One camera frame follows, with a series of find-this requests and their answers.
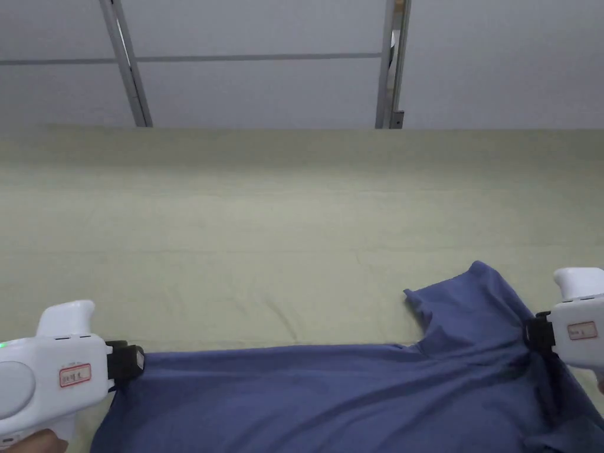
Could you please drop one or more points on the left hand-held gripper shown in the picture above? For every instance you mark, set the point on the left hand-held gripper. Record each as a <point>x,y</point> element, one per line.
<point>47,373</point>

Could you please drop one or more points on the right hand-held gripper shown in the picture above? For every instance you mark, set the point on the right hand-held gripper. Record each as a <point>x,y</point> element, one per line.
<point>578,330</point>

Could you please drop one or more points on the dark blue shirt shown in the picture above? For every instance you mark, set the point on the dark blue shirt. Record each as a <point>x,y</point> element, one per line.
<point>330,401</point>

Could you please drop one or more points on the person's right hand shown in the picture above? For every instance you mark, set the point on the person's right hand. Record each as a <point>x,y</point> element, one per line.
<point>601,385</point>

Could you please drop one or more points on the person's left hand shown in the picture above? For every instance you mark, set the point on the person's left hand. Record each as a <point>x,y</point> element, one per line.
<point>37,441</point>

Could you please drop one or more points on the bed with pale green sheet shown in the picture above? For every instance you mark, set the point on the bed with pale green sheet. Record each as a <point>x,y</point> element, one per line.
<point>283,226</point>

